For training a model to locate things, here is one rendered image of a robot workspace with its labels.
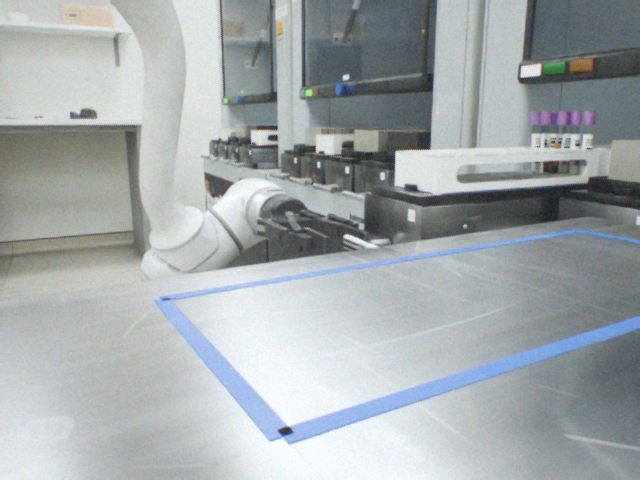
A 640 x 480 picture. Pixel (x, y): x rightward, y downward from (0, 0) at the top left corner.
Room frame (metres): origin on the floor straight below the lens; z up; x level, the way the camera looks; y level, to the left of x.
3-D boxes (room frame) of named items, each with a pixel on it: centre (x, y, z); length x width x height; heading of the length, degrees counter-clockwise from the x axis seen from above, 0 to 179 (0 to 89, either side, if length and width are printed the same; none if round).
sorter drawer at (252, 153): (2.06, -0.03, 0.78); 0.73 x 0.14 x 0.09; 115
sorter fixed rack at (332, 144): (1.50, -0.15, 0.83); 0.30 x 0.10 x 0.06; 115
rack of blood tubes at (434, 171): (0.77, -0.26, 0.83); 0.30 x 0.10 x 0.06; 115
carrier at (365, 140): (1.32, -0.12, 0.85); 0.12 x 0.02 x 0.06; 26
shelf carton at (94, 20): (3.66, 1.48, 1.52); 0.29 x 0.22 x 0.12; 114
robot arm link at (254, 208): (0.92, 0.08, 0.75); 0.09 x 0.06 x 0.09; 115
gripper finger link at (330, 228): (0.80, -0.01, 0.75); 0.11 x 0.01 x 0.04; 41
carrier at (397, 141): (1.18, -0.19, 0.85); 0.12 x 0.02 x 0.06; 26
